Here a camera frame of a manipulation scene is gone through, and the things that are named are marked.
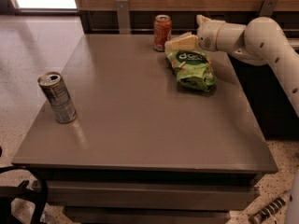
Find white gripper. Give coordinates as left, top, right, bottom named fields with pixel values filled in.
left=164, top=15, right=225, bottom=51

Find red coke can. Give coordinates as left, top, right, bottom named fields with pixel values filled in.
left=154, top=14, right=172, bottom=52

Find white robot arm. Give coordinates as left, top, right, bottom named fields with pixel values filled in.
left=165, top=15, right=299, bottom=116

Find silver redbull can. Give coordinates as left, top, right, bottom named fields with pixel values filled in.
left=37, top=72, right=77, bottom=124

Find metal bracket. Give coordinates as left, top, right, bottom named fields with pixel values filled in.
left=258, top=0, right=278, bottom=17
left=116, top=0, right=131, bottom=35

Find grey cabinet drawer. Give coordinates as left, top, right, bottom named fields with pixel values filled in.
left=47, top=181, right=259, bottom=211

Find left metal bracket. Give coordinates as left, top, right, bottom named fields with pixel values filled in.
left=116, top=0, right=131, bottom=35

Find green chip bag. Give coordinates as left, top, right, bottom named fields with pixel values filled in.
left=165, top=50, right=217, bottom=91

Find right metal bracket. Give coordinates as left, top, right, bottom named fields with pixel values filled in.
left=258, top=0, right=278, bottom=17

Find black chair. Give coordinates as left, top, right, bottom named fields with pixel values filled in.
left=0, top=166, right=48, bottom=224

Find striped tube on floor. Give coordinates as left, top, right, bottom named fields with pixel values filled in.
left=249, top=193, right=289, bottom=224

